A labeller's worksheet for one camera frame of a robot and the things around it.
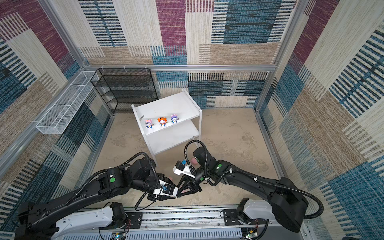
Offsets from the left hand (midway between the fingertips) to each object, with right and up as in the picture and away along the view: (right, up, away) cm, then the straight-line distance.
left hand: (175, 187), depth 64 cm
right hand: (+2, -3, +1) cm, 4 cm away
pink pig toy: (+8, +11, 0) cm, 14 cm away
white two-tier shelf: (-3, +28, +6) cm, 29 cm away
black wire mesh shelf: (-44, +53, +44) cm, 82 cm away
